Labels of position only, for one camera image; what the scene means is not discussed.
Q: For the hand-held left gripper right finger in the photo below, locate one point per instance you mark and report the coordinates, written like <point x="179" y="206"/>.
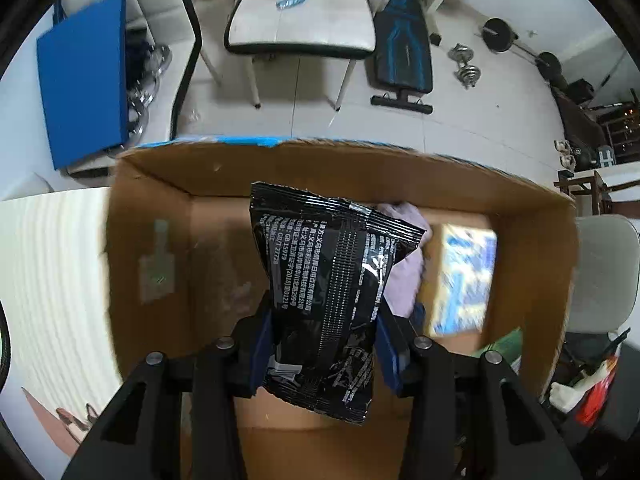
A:
<point x="389" y="355"/>

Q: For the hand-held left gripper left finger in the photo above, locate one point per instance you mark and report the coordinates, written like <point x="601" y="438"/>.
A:
<point x="260" y="347"/>

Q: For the black snack packet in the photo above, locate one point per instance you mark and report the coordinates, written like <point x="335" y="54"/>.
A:
<point x="325" y="305"/>

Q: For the cardboard box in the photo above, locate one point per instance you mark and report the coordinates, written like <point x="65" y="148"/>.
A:
<point x="200" y="240"/>

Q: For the lilac cloth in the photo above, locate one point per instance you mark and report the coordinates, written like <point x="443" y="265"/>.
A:
<point x="406" y="275"/>

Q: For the blue and white packet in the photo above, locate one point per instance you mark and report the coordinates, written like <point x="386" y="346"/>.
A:
<point x="462" y="282"/>

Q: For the green packet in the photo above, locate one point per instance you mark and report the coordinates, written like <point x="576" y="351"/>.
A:
<point x="506" y="345"/>

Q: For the red and white bag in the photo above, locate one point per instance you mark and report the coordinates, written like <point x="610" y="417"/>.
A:
<point x="587" y="390"/>

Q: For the grey chair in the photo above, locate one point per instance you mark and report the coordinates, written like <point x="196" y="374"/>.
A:
<point x="602" y="275"/>

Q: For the wooden rack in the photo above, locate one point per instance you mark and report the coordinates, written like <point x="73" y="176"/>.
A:
<point x="585" y="185"/>

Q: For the chrome dumbbell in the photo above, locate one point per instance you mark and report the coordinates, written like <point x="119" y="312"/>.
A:
<point x="465" y="65"/>

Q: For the blue and black weight bench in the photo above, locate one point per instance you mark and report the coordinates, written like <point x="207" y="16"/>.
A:
<point x="404" y="45"/>

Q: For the white padded chair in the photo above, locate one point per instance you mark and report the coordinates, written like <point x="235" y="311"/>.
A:
<point x="150" y="35"/>

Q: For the black barbell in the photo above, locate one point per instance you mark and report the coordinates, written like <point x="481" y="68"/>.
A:
<point x="525" y="50"/>

